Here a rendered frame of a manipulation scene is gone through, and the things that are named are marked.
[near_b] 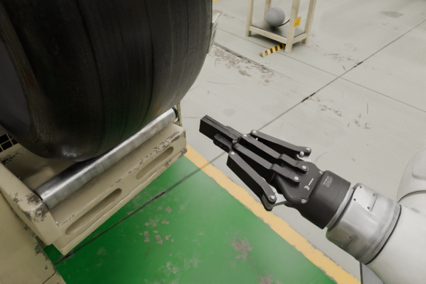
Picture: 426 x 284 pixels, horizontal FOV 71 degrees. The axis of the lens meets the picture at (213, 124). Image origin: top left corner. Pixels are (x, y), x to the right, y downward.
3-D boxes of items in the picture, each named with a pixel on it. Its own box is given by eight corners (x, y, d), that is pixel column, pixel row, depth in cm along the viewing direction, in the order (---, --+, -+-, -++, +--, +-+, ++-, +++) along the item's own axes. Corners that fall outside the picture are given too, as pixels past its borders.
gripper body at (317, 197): (359, 171, 41) (298, 137, 44) (338, 214, 35) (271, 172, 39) (338, 201, 46) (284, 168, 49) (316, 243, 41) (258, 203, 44)
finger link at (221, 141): (242, 155, 47) (231, 167, 45) (216, 139, 48) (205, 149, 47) (244, 149, 46) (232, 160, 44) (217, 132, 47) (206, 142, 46)
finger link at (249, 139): (305, 173, 42) (309, 167, 43) (240, 132, 46) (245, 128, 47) (296, 189, 45) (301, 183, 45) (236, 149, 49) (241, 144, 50)
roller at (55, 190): (44, 217, 54) (42, 210, 50) (28, 199, 55) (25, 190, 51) (175, 122, 76) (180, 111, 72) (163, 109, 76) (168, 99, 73)
